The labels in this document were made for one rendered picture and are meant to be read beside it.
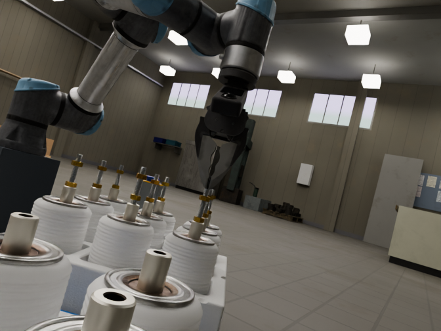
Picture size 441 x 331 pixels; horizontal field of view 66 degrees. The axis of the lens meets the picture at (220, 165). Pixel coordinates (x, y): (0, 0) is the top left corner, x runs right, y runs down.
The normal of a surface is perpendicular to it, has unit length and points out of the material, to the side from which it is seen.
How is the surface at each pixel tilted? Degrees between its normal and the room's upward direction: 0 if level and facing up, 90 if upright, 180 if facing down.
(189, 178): 90
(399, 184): 83
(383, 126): 90
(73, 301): 90
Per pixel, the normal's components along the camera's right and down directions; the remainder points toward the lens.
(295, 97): -0.50, -0.19
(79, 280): -0.03, -0.08
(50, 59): 0.83, 0.18
